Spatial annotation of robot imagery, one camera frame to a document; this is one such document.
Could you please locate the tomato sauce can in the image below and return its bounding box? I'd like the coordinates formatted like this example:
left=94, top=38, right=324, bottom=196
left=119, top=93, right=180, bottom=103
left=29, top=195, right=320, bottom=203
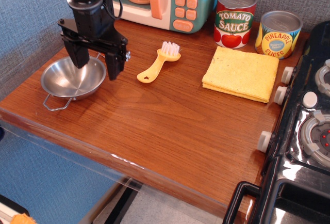
left=213, top=0, right=257, bottom=49

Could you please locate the teal toy microwave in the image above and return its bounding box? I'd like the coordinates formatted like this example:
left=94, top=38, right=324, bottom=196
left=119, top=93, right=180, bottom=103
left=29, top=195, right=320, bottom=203
left=113, top=0, right=217, bottom=34

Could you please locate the yellow toy dish brush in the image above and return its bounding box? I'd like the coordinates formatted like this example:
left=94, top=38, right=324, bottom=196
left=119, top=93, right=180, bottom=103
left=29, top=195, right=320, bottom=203
left=137, top=41, right=181, bottom=83

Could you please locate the orange object at bottom left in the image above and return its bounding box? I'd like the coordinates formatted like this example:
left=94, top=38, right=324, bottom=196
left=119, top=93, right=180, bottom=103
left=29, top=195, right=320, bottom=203
left=10, top=213, right=36, bottom=224

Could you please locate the steel pan with wire handles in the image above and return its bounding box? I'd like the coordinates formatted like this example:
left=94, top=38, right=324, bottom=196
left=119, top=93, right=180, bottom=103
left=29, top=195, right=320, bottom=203
left=40, top=56, right=107, bottom=111

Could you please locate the black toy stove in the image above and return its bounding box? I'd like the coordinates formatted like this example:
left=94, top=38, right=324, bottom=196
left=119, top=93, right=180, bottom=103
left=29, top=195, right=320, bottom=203
left=223, top=21, right=329, bottom=223

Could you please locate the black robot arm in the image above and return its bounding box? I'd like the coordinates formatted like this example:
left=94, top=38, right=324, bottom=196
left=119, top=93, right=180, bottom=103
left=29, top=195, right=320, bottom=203
left=58, top=0, right=130, bottom=81

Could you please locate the grey stove knob middle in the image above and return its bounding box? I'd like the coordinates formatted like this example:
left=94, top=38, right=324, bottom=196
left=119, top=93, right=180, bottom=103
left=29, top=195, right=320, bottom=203
left=274, top=86, right=287, bottom=105

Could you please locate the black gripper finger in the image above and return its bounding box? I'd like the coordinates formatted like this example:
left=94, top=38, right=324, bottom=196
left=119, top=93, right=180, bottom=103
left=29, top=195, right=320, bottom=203
left=63, top=40, right=90, bottom=69
left=105, top=53, right=125, bottom=81

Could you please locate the grey stove knob lower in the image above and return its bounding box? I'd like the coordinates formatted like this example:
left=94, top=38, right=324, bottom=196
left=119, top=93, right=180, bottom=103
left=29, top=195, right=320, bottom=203
left=257, top=131, right=272, bottom=153

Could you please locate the yellow folded cloth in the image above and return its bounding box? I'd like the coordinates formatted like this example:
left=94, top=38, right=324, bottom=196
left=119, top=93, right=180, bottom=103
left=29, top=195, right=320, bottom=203
left=202, top=46, right=279, bottom=103

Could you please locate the grey stove knob upper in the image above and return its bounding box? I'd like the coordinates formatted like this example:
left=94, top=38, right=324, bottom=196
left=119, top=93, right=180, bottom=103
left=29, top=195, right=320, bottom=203
left=281, top=67, right=294, bottom=85

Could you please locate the white round stove button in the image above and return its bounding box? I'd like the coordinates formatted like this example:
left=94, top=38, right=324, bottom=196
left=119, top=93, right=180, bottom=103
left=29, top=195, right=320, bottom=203
left=302, top=91, right=318, bottom=108

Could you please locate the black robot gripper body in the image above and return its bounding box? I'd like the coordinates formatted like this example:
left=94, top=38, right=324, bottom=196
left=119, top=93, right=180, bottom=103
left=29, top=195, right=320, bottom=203
left=58, top=0, right=130, bottom=61

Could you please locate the grey stove knob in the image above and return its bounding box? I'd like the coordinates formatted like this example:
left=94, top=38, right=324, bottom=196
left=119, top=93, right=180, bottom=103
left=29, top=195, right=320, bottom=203
left=281, top=67, right=294, bottom=85
left=274, top=86, right=287, bottom=105
left=257, top=131, right=272, bottom=153

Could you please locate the pineapple slices can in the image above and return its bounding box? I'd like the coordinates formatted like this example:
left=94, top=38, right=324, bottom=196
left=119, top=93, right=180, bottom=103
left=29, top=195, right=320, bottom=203
left=255, top=10, right=303, bottom=59

